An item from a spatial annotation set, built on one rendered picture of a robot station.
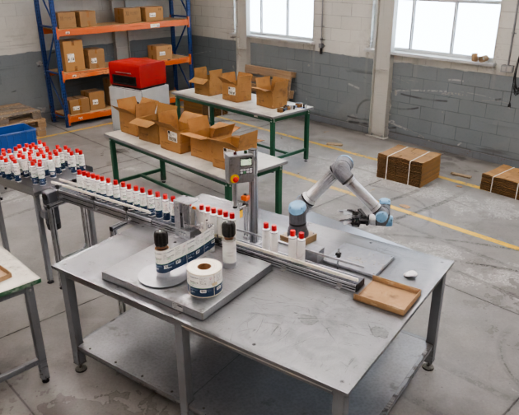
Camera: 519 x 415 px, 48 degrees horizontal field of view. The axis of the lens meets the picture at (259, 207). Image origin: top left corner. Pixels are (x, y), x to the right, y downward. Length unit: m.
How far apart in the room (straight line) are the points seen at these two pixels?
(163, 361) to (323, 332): 1.26
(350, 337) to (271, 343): 0.41
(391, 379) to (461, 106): 5.63
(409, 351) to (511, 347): 0.94
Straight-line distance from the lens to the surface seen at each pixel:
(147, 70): 9.00
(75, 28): 10.42
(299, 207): 3.85
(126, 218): 4.42
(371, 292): 3.44
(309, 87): 10.41
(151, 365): 3.90
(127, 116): 6.84
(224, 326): 3.12
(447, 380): 4.25
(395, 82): 9.30
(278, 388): 3.67
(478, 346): 4.63
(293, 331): 3.08
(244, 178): 3.72
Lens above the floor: 2.60
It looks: 23 degrees down
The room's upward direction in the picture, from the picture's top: straight up
